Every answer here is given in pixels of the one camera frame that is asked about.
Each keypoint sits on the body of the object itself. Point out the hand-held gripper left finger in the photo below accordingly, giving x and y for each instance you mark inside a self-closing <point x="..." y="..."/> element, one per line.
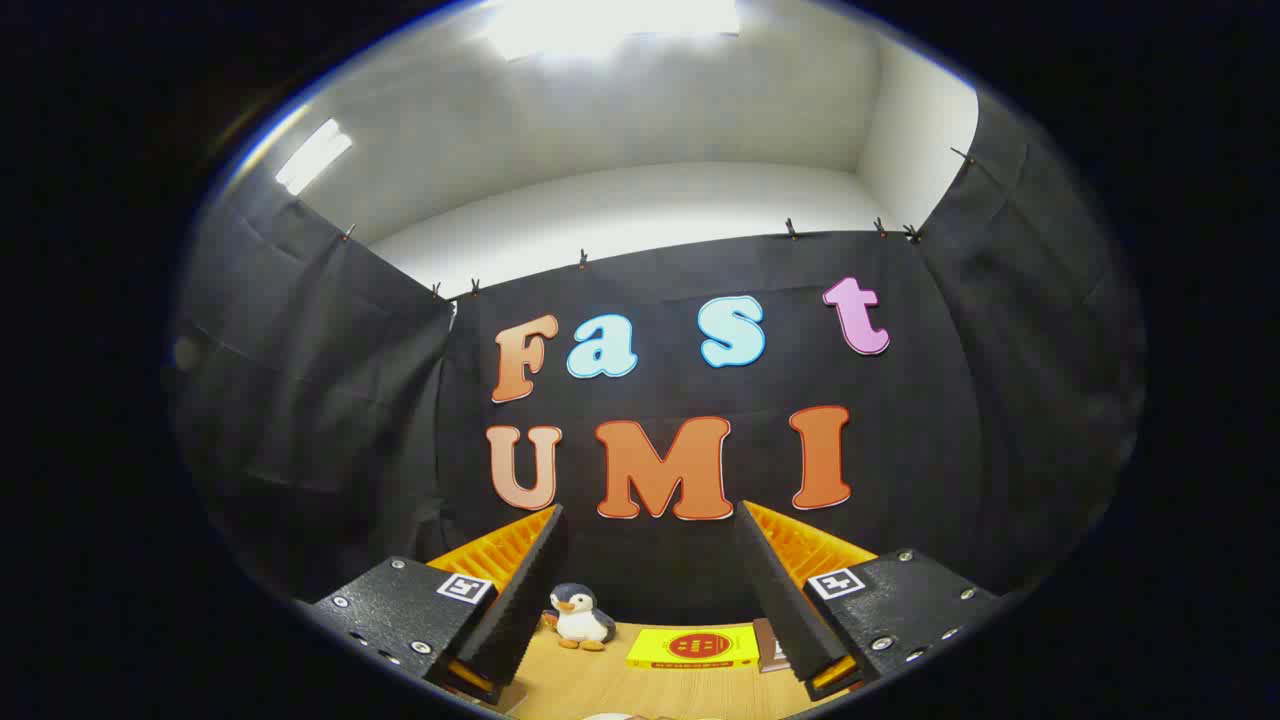
<point x="525" y="600"/>

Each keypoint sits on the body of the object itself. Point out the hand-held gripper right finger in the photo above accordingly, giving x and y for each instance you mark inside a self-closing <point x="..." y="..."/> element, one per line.
<point x="780" y="600"/>

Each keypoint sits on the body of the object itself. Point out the row of black cloth clips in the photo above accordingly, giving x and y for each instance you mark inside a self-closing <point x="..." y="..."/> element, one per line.
<point x="790" y="229"/>

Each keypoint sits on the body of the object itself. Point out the penguin plush toy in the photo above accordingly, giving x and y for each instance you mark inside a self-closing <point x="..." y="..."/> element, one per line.
<point x="582" y="622"/>

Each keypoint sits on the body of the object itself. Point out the yellow book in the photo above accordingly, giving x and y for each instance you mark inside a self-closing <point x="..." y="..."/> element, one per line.
<point x="690" y="648"/>

